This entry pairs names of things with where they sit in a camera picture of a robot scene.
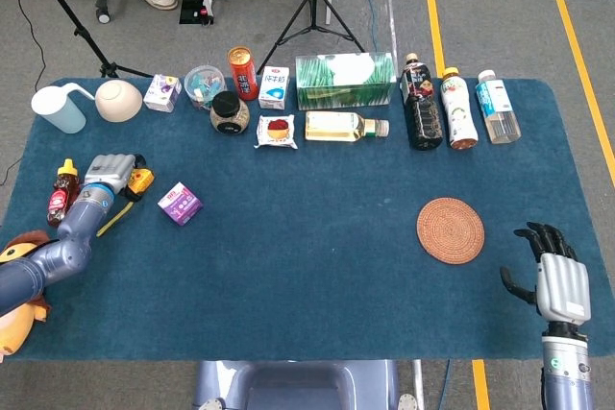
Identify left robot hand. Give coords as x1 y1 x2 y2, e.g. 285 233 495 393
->
84 154 148 203

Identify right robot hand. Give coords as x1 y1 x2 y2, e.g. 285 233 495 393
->
499 221 592 327

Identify yellow tape measure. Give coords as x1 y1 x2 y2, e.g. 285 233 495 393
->
95 167 157 238

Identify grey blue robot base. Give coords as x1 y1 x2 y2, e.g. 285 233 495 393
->
192 359 400 410

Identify honey bear bottle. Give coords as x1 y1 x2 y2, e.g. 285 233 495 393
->
46 157 82 229

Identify beige bowl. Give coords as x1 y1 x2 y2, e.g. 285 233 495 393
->
94 80 144 123

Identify small purple box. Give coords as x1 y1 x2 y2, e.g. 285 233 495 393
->
158 181 204 228

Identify pale blue plastic jug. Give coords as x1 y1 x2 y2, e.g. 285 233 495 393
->
31 82 97 134

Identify white purple carton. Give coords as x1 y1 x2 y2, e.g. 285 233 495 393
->
143 74 183 113

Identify round woven coaster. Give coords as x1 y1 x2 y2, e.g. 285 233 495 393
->
416 197 485 266

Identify clear tub of clips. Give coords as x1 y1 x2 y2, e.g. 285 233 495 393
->
184 64 228 111

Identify glass jar black lid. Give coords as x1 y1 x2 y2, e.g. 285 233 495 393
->
209 90 251 135

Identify orange red drink can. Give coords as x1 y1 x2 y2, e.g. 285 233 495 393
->
227 46 259 102

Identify white snack cake packet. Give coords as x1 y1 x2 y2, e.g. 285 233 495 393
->
254 114 298 150

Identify white table leg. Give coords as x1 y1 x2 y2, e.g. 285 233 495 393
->
411 359 427 410

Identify white blue milk carton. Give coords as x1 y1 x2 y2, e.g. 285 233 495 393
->
258 65 291 110

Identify orange plush toy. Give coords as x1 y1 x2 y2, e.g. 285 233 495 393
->
0 229 53 363

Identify clear bottle blue label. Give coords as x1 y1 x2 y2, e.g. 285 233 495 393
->
475 69 522 145

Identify white bottle yellow cap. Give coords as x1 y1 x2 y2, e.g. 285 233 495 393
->
440 66 480 151

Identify blue table mat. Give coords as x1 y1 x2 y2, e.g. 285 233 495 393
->
0 76 615 362

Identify dark tea bottle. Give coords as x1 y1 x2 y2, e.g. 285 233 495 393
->
401 53 444 151

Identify yellow liquid plastic bottle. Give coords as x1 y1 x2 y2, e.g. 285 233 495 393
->
304 110 390 143

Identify green tissue box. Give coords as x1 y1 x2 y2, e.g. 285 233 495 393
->
294 51 398 111

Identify black floor cable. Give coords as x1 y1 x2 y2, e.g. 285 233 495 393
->
0 0 48 186

